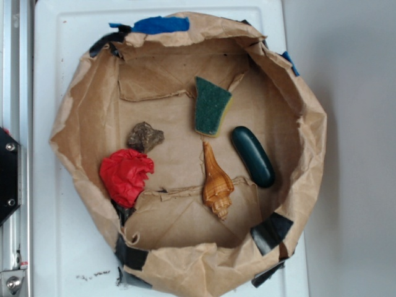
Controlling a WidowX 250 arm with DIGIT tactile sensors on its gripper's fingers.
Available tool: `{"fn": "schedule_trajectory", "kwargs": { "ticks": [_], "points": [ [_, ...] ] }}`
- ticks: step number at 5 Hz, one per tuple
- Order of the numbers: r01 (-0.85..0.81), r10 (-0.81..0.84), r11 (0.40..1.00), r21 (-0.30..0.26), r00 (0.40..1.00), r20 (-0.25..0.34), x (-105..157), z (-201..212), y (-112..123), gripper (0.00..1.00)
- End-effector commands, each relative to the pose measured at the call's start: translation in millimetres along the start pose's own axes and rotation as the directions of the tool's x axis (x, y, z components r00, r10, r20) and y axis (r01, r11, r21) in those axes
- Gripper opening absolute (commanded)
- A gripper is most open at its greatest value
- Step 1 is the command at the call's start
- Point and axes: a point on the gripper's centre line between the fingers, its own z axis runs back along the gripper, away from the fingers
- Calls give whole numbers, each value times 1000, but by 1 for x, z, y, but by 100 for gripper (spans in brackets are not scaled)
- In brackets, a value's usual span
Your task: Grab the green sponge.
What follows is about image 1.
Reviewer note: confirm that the green and yellow sponge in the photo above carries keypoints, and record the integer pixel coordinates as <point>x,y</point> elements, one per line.
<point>211,105</point>

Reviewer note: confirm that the dark green oval soap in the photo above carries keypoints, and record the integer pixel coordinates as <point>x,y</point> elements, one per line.
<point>253,156</point>

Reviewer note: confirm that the brown paper bag basin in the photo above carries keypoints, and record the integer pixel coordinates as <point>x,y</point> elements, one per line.
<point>172,241</point>

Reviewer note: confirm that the black mounting plate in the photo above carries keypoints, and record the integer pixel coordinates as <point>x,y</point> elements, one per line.
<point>10,175</point>

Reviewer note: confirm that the brown rough rock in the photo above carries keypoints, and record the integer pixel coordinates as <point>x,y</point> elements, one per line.
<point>143,137</point>

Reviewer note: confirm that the crumpled red paper ball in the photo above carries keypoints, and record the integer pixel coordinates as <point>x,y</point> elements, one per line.
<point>124,174</point>

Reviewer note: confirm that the orange spiral seashell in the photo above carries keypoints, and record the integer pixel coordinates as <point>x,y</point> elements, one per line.
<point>218,185</point>

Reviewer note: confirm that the aluminium frame rail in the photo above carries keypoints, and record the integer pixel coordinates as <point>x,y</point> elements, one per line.
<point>17,22</point>

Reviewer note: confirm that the silver corner bracket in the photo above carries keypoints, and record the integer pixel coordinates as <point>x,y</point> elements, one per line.
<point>13,283</point>

